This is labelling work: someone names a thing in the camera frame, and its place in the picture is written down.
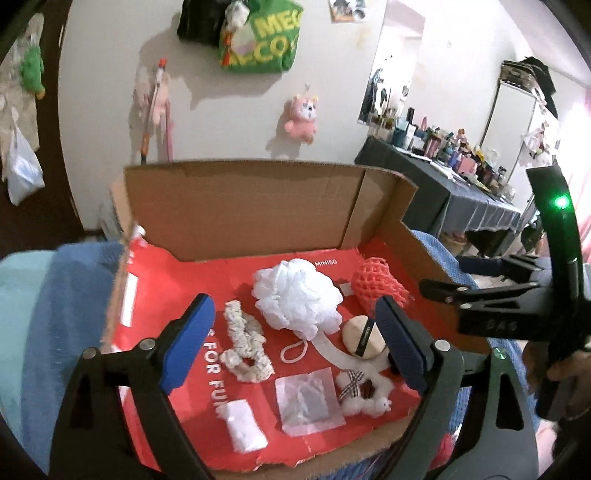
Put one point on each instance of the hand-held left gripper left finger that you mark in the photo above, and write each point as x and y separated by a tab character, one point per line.
189	341

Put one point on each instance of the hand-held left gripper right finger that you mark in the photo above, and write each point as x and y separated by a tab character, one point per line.
401	341

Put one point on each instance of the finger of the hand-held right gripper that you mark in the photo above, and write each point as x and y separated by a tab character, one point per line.
461	290
478	266

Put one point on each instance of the beige powder puff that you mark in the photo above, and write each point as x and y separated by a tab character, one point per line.
355	334

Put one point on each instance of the cream scrunchie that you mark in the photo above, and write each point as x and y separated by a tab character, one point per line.
244	341

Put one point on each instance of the red foam net sleeve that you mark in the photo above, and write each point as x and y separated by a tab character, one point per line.
376	281

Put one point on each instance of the white cloth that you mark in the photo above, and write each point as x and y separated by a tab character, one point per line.
244	424

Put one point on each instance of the white mesh bath pouf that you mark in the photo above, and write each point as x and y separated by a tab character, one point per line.
298	295

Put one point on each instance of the clear packet with white tissue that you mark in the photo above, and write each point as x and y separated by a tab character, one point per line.
304	401

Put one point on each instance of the cardboard box with red lining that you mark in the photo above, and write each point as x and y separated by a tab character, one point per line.
258	207

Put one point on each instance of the person's right hand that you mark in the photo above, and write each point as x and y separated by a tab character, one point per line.
535	364

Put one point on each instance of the table with dark tablecloth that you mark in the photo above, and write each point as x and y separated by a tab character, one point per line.
466	198

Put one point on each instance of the blue towel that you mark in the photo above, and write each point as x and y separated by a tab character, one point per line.
78	286

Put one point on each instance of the white wardrobe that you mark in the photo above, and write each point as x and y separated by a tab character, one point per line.
512	120

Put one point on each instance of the teal bed sheet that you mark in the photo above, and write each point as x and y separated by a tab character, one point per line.
23	314

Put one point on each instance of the pink plush toy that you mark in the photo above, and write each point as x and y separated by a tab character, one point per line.
302	117

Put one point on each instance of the orange white stick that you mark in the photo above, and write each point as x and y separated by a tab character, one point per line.
154	106

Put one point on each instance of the pink hanging toy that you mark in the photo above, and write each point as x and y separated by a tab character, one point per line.
160	104

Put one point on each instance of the white plastic bag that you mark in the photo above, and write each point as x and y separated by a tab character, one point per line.
21	168

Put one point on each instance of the green shopping bag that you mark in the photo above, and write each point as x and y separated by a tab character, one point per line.
272	37

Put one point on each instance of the green plush toy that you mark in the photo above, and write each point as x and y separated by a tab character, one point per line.
33	71

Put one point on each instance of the black hanging bag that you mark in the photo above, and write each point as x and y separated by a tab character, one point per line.
198	21

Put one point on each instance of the white plush charm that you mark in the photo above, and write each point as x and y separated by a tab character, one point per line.
236	23

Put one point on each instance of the wall mirror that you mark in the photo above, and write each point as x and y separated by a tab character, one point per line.
392	69

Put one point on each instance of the wall photo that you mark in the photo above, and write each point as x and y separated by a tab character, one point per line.
348	9

